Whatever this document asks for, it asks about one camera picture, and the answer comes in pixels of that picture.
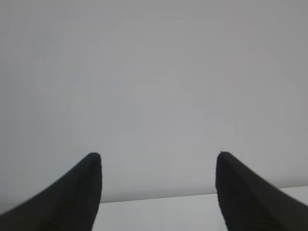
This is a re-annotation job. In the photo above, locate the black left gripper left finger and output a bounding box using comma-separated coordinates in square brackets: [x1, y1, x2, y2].
[0, 153, 102, 231]

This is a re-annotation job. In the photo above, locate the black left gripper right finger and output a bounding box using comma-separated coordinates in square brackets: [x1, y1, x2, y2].
[215, 152, 308, 231]

